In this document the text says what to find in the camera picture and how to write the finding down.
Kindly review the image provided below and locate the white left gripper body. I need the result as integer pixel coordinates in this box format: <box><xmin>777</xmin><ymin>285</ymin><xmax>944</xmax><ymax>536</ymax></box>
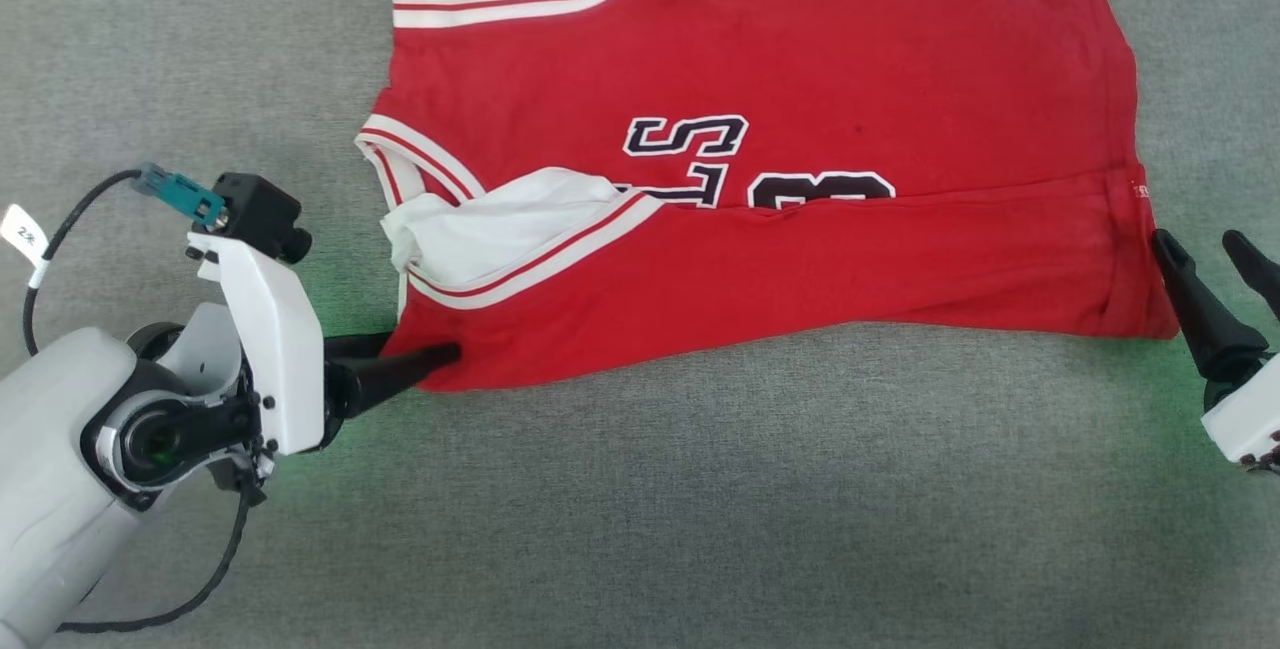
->
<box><xmin>186</xmin><ymin>232</ymin><xmax>329</xmax><ymax>457</ymax></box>

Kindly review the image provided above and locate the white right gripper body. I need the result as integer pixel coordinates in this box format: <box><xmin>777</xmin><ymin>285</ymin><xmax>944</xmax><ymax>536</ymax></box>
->
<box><xmin>1199</xmin><ymin>352</ymin><xmax>1280</xmax><ymax>476</ymax></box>

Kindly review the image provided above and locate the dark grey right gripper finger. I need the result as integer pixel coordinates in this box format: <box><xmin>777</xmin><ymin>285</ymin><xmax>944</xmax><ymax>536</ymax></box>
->
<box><xmin>1221</xmin><ymin>228</ymin><xmax>1280</xmax><ymax>321</ymax></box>
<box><xmin>1150</xmin><ymin>228</ymin><xmax>1270</xmax><ymax>383</ymax></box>

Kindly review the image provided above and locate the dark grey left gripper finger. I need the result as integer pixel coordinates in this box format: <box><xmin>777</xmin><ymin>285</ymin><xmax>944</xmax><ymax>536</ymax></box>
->
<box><xmin>321</xmin><ymin>331</ymin><xmax>395</xmax><ymax>363</ymax></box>
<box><xmin>326</xmin><ymin>343</ymin><xmax>462</xmax><ymax>421</ymax></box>

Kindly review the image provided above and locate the red white basketball jersey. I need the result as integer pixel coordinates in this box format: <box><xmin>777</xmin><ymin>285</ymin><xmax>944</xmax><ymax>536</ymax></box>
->
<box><xmin>355</xmin><ymin>0</ymin><xmax>1181</xmax><ymax>393</ymax></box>

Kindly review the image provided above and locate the teal left camera connector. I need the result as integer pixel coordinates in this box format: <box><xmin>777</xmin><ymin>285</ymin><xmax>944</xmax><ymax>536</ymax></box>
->
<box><xmin>133</xmin><ymin>163</ymin><xmax>227</xmax><ymax>229</ymax></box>

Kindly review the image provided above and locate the black left camera cable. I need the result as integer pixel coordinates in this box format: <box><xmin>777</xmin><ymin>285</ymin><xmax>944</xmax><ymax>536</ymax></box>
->
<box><xmin>22</xmin><ymin>168</ymin><xmax>147</xmax><ymax>358</ymax></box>

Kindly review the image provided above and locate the white cable label tag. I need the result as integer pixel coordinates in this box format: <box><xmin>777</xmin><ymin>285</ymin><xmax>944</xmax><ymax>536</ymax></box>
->
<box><xmin>0</xmin><ymin>203</ymin><xmax>50</xmax><ymax>268</ymax></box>

